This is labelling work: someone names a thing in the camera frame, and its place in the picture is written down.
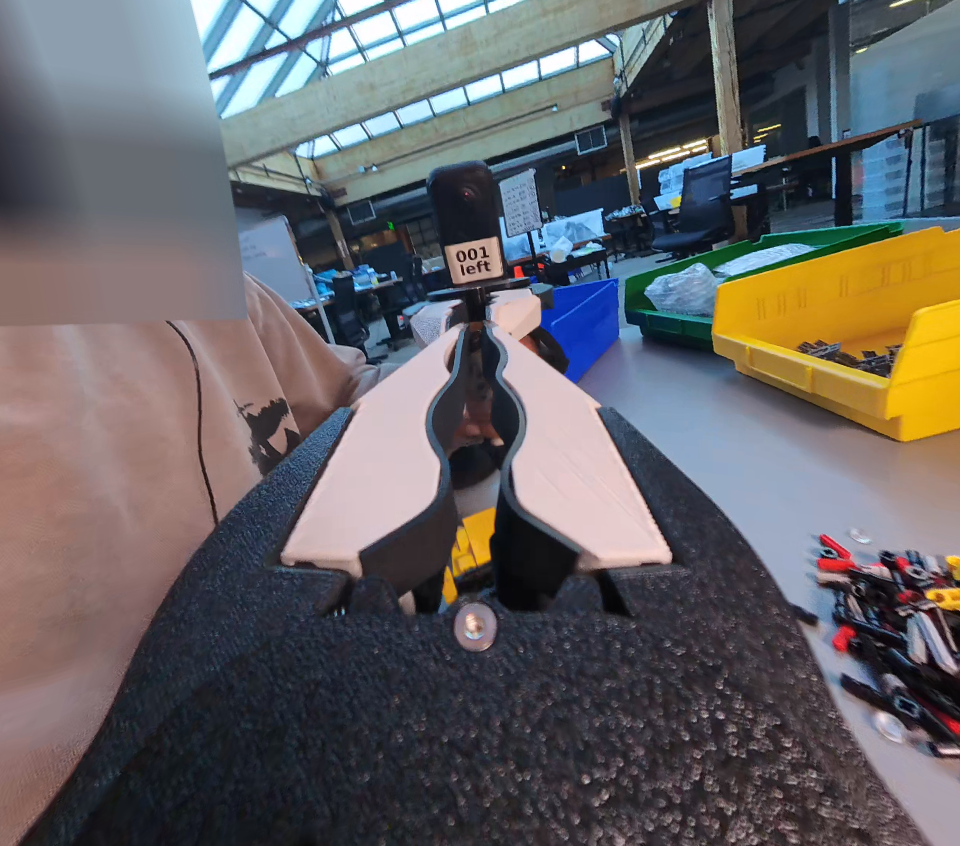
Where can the heap of black building parts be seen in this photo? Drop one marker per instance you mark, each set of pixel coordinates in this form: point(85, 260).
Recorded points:
point(847, 358)

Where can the person's beige sweatshirt torso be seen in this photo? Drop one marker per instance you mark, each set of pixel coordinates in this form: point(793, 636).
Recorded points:
point(90, 486)

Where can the grey desk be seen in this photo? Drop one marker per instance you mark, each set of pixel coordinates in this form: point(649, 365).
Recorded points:
point(750, 471)

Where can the crumpled clear plastic bag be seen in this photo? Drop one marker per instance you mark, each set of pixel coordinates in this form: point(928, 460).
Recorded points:
point(682, 291)

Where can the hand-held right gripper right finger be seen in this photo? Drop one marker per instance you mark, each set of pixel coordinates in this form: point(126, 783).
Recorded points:
point(585, 478)

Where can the whiteboard on stand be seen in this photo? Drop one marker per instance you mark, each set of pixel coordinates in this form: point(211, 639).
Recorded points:
point(274, 261)

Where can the yellow black toy robot body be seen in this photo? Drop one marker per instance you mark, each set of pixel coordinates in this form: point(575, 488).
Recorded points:
point(472, 546)

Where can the person's left forearm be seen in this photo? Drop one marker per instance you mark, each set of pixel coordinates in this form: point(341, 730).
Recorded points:
point(360, 373)

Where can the clear round stud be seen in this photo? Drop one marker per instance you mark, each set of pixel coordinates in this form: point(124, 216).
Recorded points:
point(859, 535)

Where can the wooden top table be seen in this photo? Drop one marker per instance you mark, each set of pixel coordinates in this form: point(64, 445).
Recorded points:
point(825, 148)

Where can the person's left hand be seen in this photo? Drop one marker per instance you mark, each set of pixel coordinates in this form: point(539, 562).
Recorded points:
point(478, 424)

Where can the flat clear plastic bag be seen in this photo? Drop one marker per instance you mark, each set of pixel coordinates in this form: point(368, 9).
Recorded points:
point(765, 259)

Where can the pile of small building parts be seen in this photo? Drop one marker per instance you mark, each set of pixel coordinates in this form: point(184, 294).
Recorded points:
point(900, 636)

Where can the green plastic bin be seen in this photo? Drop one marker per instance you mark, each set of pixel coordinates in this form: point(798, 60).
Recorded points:
point(675, 328)

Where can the yellow plastic bin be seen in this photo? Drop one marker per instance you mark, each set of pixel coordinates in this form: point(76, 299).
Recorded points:
point(810, 381)

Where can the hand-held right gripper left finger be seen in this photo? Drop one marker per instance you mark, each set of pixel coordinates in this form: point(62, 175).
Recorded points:
point(367, 478)

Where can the blue plastic bin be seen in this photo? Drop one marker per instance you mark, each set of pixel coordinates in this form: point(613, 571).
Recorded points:
point(585, 328)

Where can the black office chair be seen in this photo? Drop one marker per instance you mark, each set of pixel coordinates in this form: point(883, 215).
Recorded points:
point(349, 313)
point(701, 201)

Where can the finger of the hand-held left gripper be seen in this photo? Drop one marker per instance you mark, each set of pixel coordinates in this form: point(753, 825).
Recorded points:
point(517, 313)
point(435, 321)

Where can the white sign on pole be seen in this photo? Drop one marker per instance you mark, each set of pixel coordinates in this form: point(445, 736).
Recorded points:
point(520, 201)

